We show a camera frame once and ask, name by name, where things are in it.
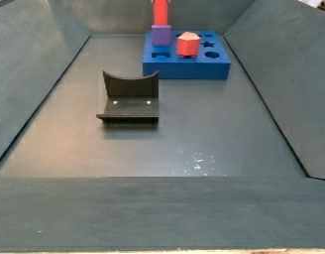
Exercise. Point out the red pentagon block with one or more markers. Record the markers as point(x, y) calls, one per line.
point(188, 45)

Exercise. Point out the black curved fixture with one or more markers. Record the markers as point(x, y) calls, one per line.
point(132, 98)

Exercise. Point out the blue shape sorter board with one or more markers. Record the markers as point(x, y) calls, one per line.
point(209, 65)

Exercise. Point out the red rectangular block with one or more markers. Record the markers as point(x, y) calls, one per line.
point(160, 12)

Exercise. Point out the purple rectangular block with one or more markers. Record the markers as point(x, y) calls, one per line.
point(161, 35)

